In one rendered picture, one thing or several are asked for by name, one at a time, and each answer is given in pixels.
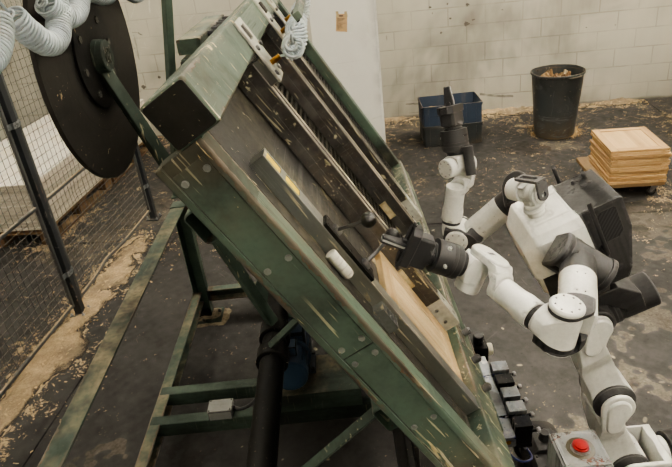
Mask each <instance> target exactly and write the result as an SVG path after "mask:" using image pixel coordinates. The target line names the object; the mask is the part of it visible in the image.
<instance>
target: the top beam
mask: <svg viewBox="0 0 672 467"><path fill-rule="evenodd" d="M260 1H261V2H262V3H263V5H264V6H265V7H266V9H267V10H268V12H269V13H270V14H271V15H272V14H273V13H274V10H273V9H272V8H271V7H270V5H269V4H268V3H267V1H266V0H260ZM272 1H273V2H274V3H275V5H278V3H279V1H280V0H272ZM238 17H240V18H241V19H242V20H243V22H244V23H245V24H246V25H247V27H248V28H249V29H250V30H251V32H252V33H253V34H254V36H255V37H256V38H257V39H258V41H259V40H261V38H262V35H263V33H264V31H265V29H266V27H267V25H268V23H269V22H268V20H267V19H266V18H265V17H264V15H263V14H262V13H261V11H260V10H259V9H258V7H257V6H256V5H255V3H254V2H253V0H244V1H243V2H242V3H241V4H240V5H239V6H238V7H237V8H236V9H235V10H234V11H233V12H232V13H231V14H230V15H229V16H228V17H227V18H226V19H225V20H224V21H223V22H222V24H221V25H220V26H219V27H218V28H217V29H216V30H215V31H214V32H213V33H212V34H211V35H210V36H209V37H208V38H207V39H206V40H205V41H204V42H203V43H202V44H201V45H200V46H199V47H198V48H197V49H196V50H195V51H194V53H193V54H192V55H191V56H190V57H189V58H188V59H187V60H186V61H185V62H184V63H183V64H182V65H181V66H180V67H179V68H178V69H177V70H176V71H175V72H174V73H173V74H172V75H171V76H170V77H169V78H168V79H167V80H166V82H165V83H164V84H163V85H162V86H161V87H160V88H159V89H158V90H157V91H156V92H155V93H154V94H153V95H152V96H151V97H150V98H149V99H148V100H147V101H146V102H145V103H144V104H143V105H142V106H141V108H140V111H141V112H142V113H143V115H144V116H145V117H146V118H147V119H148V120H149V121H150V122H151V123H152V124H153V125H154V126H155V128H156V129H157V130H158V131H159V132H160V133H161V134H162V135H163V136H164V137H165V138H166V139H167V141H168V142H169V143H170V144H171V145H172V146H173V147H174V148H175V149H176V150H177V151H178V152H181V151H182V150H184V149H185V148H186V147H188V146H189V145H190V144H192V143H193V142H194V141H195V140H197V139H198V138H199V137H201V136H202V135H203V134H205V133H206V132H207V131H208V130H210V129H211V128H212V127H214V126H215V125H216V124H218V123H219V122H220V121H221V119H222V117H223V114H224V112H225V110H226V108H227V106H228V104H229V102H230V100H231V98H232V96H233V94H234V92H235V90H236V88H237V86H238V84H239V82H240V80H241V78H242V76H243V74H244V72H245V70H246V68H247V66H248V64H249V62H250V60H251V58H252V56H253V54H254V52H255V51H254V50H253V49H252V47H251V46H250V45H249V44H248V42H247V41H246V40H245V38H244V37H243V36H242V35H241V33H240V32H239V31H238V30H237V28H236V27H235V26H234V24H233V23H234V22H235V21H236V19H237V18H238Z"/></svg>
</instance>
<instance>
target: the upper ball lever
mask: <svg viewBox="0 0 672 467"><path fill-rule="evenodd" d="M376 222H377V218H376V215H375V214H374V213H372V212H365V213H363V214H362V215H361V218H360V220H359V221H356V222H353V223H350V224H347V225H344V226H341V227H339V226H338V225H337V224H333V229H334V230H335V232H336V233H337V234H338V235H339V236H340V235H341V234H342V232H343V231H342V230H345V229H349V228H352V227H355V226H358V225H361V224H362V225H363V226H364V227H366V228H371V227H373V226H374V225H375V224H376Z"/></svg>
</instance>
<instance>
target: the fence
mask: <svg viewBox="0 0 672 467"><path fill-rule="evenodd" d="M267 153H268V154H269V156H270V157H271V158H272V159H273V160H274V161H275V163H276V164H277V165H278V166H279V167H280V169H281V170H280V173H279V172H278V170H277V169H276V168H275V167H274V166H273V165H272V163H271V162H270V161H269V160H268V159H267V158H266V155H267ZM250 167H251V168H252V169H253V170H254V171H255V173H256V174H257V175H258V176H259V177H260V178H261V179H262V181H263V182H264V183H265V184H266V185H267V186H268V187H269V189H270V190H271V191H272V192H273V193H274V194H275V195H276V197H277V198H278V199H279V200H280V201H281V202H282V203H283V205H284V206H285V207H286V208H287V209H288V210H289V212H290V213H291V214H292V215H293V216H294V217H295V218H296V220H297V221H298V222H299V223H300V224H301V225H302V226H303V228H304V229H305V230H306V231H307V232H308V233H309V234H310V236H311V237H312V238H313V239H314V240H315V241H316V242H317V244H318V245H319V246H320V247H321V248H322V249H323V251H324V252H325V253H326V254H327V253H328V252H329V251H330V250H332V249H335V250H336V251H337V252H338V254H339V255H340V256H341V257H342V258H343V259H344V261H345V262H346V263H347V264H348V265H349V266H350V268H351V269H352V270H353V276H352V277H351V278H349V280H350V281H351V283H352V284H353V285H354V286H355V287H356V288H357V290H358V291H359V292H360V293H361V294H362V295H363V296H364V298H365V299H366V300H367V301H368V302H369V303H370V304H371V306H372V307H373V306H374V305H376V304H378V303H379V302H381V301H382V302H383V303H384V304H385V305H386V306H387V307H388V309H389V310H390V311H391V312H392V313H393V314H394V316H395V317H396V318H397V322H398V327H399V328H398V329H397V330H395V331H394V332H395V333H396V334H397V335H398V337H399V338H400V339H401V340H402V341H403V342H404V343H405V345H406V346H407V347H408V348H409V349H410V350H411V351H412V353H413V354H414V355H415V356H416V357H417V358H418V359H419V361H420V362H421V363H422V364H423V365H424V366H425V368H426V369H427V370H428V371H429V372H430V373H431V374H432V376H433V377H434V378H435V379H436V380H437V381H438V382H439V384H440V385H441V386H442V387H443V388H444V389H445V390H446V392H447V393H448V394H449V395H450V396H451V397H452V398H453V400H454V401H455V402H456V403H457V404H458V405H459V407H460V408H461V409H462V410H463V411H464V412H465V413H466V415H468V414H470V413H472V412H474V411H476V410H477V409H479V407H478V404H477V401H476V398H475V396H474V395H473V393H472V392H471V391H470V390H469V389H468V387H467V386H466V385H465V384H464V383H463V382H462V380H461V379H460V378H459V377H458V376H457V374H456V373H455V372H454V371H453V370H452V369H451V367H450V366H449V365H448V364H447V363H446V361H445V360H444V359H443V358H442V357H441V356H440V354H439V353H438V352H437V351H436V350H435V348H434V347H433V346H432V345H431V344H430V343H429V341H428V340H427V339H426V338H425V337H424V335H423V334H422V333H421V332H420V331H419V330H418V328H417V327H416V326H415V325H414V324H413V322H412V321H411V320H410V319H409V318H408V317H407V315H406V314H405V313H404V312H403V311H402V309H401V308H400V307H399V306H398V305H397V304H396V302H395V301H394V300H393V299H392V298H391V296H390V295H389V294H388V293H387V292H386V291H385V289H384V288H383V287H382V286H381V285H380V283H379V282H378V281H377V280H376V279H375V278H374V281H372V282H371V281H370V280H369V279H368V278H367V276H366V275H365V274H364V273H363V272H362V270H361V269H360V268H359V267H358V266H357V265H356V263H355V262H354V261H353V260H352V259H351V258H350V256H349V255H348V254H347V253H346V252H345V251H344V249H343V248H342V247H341V246H340V245H339V243H338V242H337V241H336V240H335V239H334V238H333V236H332V235H331V234H330V233H329V232H328V231H327V229H326V228H325V227H324V226H323V216H322V215H321V214H320V213H319V211H318V210H317V209H316V208H315V207H314V205H313V204H312V203H311V202H310V201H309V200H308V198H307V197H306V196H305V195H304V194H303V192H302V191H301V190H300V189H299V188H298V186H297V185H296V184H295V183H294V182H293V181H292V179H291V178H290V177H289V176H288V175H287V173H286V172H285V171H284V170H283V169H282V168H281V166H280V165H279V164H278V163H277V162H276V160H275V159H274V158H273V157H272V156H271V155H270V153H269V152H268V151H267V150H266V149H265V148H264V149H263V150H261V151H260V152H258V153H257V154H256V155H254V156H253V157H252V158H251V162H250ZM286 176H287V177H288V178H289V179H290V180H291V182H292V183H293V184H294V185H295V186H296V187H297V189H298V190H299V195H298V194H297V193H296V192H295V190H294V189H293V188H292V187H291V186H290V185H289V183H288V182H287V181H286Z"/></svg>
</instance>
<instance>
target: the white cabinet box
mask: <svg viewBox="0 0 672 467"><path fill-rule="evenodd" d="M310 1H311V2H310V4H311V5H309V6H310V8H309V10H310V12H309V13H310V15H309V18H310V26H311V34H312V43H313V45H314V47H315V48H316V49H317V51H318V52H319V53H320V55H321V56H322V58H323V59H324V60H325V62H326V63H327V64H328V66H329V67H330V68H331V70H332V71H333V72H334V74H335V75H336V76H337V78H338V79H339V80H340V82H341V83H342V85H343V86H344V87H345V89H346V90H347V91H348V93H349V94H350V95H351V97H352V98H353V99H354V101H355V102H356V103H357V105H358V106H359V107H360V109H361V110H362V112H363V113H364V114H365V116H366V117H367V118H368V120H369V121H370V122H371V124H372V125H373V126H374V128H375V129H376V130H377V132H378V133H379V134H380V136H381V137H382V139H383V140H384V141H385V143H386V136H385V122H384V108H383V93H382V79H381V65H380V51H379V37H378V23H377V9H376V0H310Z"/></svg>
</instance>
